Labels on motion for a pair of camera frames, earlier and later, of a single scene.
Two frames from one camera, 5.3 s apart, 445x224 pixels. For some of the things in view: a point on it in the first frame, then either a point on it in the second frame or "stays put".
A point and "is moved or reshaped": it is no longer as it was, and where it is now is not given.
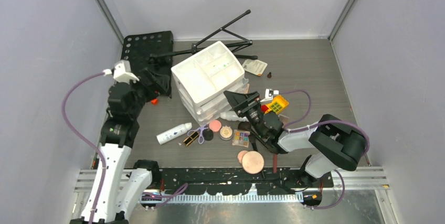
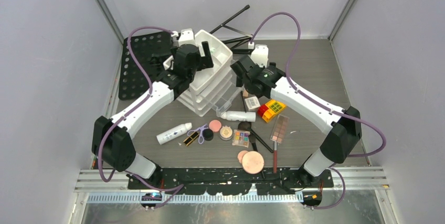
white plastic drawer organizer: x=202 y=79 is moved or reshaped
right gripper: x=241 y=102 -> x=239 y=83
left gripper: x=159 y=82 -> x=203 y=62
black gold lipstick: x=188 y=141 stays put
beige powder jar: x=225 y=132 stays put
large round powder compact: x=253 y=162 stays put
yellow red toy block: x=277 y=105 stays put
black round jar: x=208 y=134 stays put
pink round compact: x=215 y=126 stays put
